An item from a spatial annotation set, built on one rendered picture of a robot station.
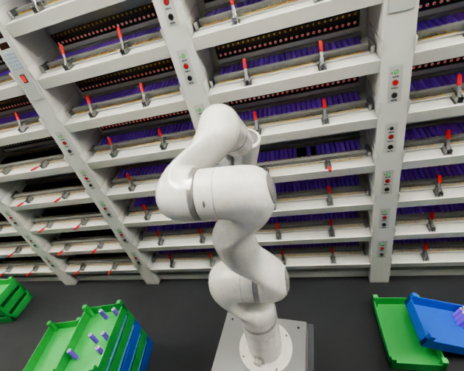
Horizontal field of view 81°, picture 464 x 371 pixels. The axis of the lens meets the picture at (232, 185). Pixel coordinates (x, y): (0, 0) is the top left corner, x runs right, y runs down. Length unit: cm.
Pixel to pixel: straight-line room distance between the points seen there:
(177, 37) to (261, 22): 30
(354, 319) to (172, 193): 130
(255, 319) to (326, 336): 72
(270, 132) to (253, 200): 70
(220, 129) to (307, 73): 59
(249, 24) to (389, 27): 43
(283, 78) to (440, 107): 55
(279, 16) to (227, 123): 55
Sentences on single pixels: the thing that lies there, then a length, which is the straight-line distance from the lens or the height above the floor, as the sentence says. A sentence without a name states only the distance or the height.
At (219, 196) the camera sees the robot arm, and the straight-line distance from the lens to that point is 47.
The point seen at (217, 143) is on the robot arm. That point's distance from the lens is 53.
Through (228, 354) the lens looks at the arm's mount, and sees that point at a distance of 116.
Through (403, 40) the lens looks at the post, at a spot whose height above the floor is 120.
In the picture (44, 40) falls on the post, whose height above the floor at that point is 149.
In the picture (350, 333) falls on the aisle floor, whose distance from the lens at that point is 159.
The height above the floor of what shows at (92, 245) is 36.
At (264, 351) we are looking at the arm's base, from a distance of 104.
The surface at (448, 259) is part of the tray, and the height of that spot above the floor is 16.
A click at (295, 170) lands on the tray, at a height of 76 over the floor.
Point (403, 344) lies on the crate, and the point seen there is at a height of 0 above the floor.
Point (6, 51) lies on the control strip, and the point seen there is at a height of 147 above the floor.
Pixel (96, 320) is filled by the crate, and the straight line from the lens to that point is 161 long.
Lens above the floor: 140
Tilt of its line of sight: 32 degrees down
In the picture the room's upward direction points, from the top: 16 degrees counter-clockwise
